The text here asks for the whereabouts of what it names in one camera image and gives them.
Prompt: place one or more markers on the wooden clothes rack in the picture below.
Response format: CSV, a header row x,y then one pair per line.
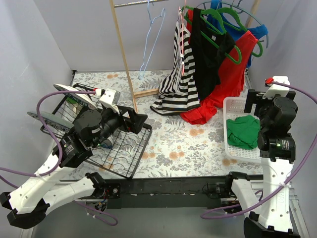
x,y
135,95

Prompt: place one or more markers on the blue white bowl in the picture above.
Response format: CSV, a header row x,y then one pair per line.
x,y
107,144

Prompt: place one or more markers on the white plastic basket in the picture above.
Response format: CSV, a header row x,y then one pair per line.
x,y
233,107

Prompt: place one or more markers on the blue tank top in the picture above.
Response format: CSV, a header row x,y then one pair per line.
x,y
258,31

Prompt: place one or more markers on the red tank top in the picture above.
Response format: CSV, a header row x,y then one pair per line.
x,y
231,80

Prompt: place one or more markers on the white patterned plate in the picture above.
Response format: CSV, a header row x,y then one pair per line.
x,y
82,99

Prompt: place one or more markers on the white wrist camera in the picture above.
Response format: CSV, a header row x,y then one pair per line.
x,y
275,89
108,98

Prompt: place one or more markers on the black wire dish rack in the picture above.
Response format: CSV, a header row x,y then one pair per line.
x,y
125,155

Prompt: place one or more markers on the grey patterned plate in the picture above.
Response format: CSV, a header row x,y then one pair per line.
x,y
56,122

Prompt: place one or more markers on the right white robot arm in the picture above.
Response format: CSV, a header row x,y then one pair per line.
x,y
270,216

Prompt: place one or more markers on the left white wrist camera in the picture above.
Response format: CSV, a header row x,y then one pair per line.
x,y
108,98

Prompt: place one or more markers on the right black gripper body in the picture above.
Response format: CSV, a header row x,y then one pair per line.
x,y
251,99

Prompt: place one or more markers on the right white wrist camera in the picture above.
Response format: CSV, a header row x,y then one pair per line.
x,y
275,89

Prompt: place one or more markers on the light blue wire hanger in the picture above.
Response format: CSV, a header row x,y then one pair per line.
x,y
155,26

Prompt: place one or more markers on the green hanger rear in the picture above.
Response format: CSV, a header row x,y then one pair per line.
x,y
233,13

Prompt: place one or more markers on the black white striped top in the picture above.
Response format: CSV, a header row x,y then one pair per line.
x,y
176,93

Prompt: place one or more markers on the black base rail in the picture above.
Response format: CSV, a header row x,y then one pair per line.
x,y
178,192

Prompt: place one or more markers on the black tank top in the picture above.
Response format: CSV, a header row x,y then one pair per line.
x,y
209,49

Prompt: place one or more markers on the green tank top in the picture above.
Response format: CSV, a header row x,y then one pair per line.
x,y
243,132

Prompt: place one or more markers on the pink hanger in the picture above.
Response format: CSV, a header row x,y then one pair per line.
x,y
181,40

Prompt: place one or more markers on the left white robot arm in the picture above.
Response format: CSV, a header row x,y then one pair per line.
x,y
32,201

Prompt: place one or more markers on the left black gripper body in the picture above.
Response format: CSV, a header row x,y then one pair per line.
x,y
126,118

